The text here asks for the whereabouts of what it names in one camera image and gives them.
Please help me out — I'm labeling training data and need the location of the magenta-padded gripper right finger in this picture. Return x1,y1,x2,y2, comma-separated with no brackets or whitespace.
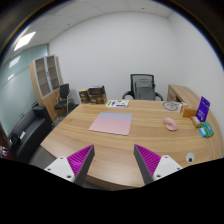
133,143,184,186

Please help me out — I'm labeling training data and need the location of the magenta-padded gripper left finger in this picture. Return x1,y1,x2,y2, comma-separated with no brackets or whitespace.
43,143,96,187

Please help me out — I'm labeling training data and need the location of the pink computer mouse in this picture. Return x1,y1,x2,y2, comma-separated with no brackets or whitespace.
162,117,179,132

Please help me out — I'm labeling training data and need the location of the pink-blue gradient mouse pad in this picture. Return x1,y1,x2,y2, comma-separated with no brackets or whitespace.
88,112,133,136

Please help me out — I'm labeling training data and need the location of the white round disc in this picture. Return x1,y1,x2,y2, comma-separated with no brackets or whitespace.
185,152,196,164

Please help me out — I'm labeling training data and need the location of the black leather sofa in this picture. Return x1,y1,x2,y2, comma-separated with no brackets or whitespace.
8,105,54,164

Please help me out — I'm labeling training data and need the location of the green packet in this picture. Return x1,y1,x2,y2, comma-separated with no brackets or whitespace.
200,121,215,138

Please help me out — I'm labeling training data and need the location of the purple standing card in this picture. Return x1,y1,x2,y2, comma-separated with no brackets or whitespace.
195,96,212,123

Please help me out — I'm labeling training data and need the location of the small brown cardboard box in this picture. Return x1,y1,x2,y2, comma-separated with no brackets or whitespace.
78,88,91,105

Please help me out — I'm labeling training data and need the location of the wooden side desk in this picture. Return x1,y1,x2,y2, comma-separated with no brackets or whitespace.
166,83,204,109

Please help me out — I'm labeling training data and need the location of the black visitor chair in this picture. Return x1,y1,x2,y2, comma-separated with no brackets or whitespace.
53,83,76,116

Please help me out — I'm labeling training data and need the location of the large dark brown cardboard box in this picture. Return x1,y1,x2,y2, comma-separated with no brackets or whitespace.
88,92,108,105

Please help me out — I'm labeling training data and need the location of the grey backpack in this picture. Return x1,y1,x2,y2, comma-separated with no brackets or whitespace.
134,78,156,101

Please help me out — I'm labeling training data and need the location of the white sticker sheet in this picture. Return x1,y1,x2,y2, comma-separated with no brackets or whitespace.
105,99,130,108

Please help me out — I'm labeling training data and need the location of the black open-top box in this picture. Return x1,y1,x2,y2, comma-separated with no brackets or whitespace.
88,85,106,96

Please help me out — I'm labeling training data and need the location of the wooden glass-door cabinet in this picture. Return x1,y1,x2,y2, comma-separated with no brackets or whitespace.
29,54,66,123

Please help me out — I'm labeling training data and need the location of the black mesh office chair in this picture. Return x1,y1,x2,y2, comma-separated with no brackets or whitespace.
121,73,165,102

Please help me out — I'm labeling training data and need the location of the rectangular ceiling light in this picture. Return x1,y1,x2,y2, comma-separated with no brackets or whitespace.
13,31,37,52

